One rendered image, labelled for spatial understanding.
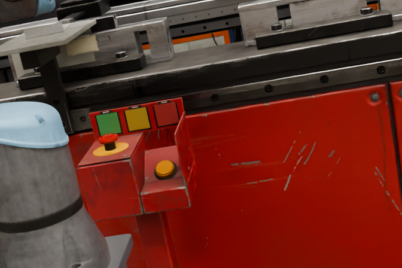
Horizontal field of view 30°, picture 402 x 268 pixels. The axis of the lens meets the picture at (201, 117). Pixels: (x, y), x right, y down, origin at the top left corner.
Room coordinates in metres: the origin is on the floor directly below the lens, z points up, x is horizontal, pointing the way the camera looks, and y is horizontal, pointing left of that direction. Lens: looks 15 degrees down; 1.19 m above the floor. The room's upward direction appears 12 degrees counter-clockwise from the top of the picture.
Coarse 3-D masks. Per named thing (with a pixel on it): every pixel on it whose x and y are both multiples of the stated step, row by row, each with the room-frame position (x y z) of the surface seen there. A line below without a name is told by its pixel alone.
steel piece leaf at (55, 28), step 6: (54, 24) 1.65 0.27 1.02; (60, 24) 1.65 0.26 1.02; (24, 30) 1.65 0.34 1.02; (30, 30) 1.65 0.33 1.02; (36, 30) 1.65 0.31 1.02; (42, 30) 1.65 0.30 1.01; (48, 30) 1.65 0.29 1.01; (54, 30) 1.65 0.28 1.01; (60, 30) 1.65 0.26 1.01; (30, 36) 1.65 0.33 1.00; (36, 36) 1.65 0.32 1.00
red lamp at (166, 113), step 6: (174, 102) 1.49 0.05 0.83; (156, 108) 1.50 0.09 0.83; (162, 108) 1.50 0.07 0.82; (168, 108) 1.49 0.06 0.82; (174, 108) 1.49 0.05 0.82; (156, 114) 1.50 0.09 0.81; (162, 114) 1.50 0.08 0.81; (168, 114) 1.49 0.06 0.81; (174, 114) 1.49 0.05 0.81; (162, 120) 1.50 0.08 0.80; (168, 120) 1.50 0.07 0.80; (174, 120) 1.49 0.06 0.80
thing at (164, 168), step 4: (164, 160) 1.43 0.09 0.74; (168, 160) 1.43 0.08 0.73; (160, 164) 1.42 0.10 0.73; (164, 164) 1.42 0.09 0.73; (168, 164) 1.42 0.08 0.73; (172, 164) 1.42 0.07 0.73; (156, 168) 1.42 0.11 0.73; (160, 168) 1.41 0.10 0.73; (164, 168) 1.41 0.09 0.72; (168, 168) 1.41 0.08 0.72; (172, 168) 1.41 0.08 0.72; (156, 172) 1.41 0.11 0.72; (160, 172) 1.41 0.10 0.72; (164, 172) 1.40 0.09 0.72; (168, 172) 1.40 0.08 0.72; (172, 172) 1.41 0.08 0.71; (160, 176) 1.41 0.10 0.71; (164, 176) 1.40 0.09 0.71; (168, 176) 1.40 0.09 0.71
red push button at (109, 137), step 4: (100, 136) 1.43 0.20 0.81; (104, 136) 1.43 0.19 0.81; (108, 136) 1.42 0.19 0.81; (112, 136) 1.42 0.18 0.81; (116, 136) 1.42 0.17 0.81; (100, 140) 1.42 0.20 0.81; (104, 140) 1.41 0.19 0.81; (108, 140) 1.41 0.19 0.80; (112, 140) 1.41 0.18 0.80; (116, 140) 1.42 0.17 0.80; (104, 144) 1.42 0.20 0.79; (108, 144) 1.42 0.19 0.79; (112, 144) 1.42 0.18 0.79; (108, 148) 1.42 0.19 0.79; (112, 148) 1.42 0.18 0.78
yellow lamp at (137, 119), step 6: (138, 108) 1.50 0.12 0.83; (144, 108) 1.50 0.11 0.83; (126, 114) 1.51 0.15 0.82; (132, 114) 1.51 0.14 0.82; (138, 114) 1.50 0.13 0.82; (144, 114) 1.50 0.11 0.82; (132, 120) 1.51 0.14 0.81; (138, 120) 1.50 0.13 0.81; (144, 120) 1.50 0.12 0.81; (132, 126) 1.51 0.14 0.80; (138, 126) 1.50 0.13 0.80; (144, 126) 1.50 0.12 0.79
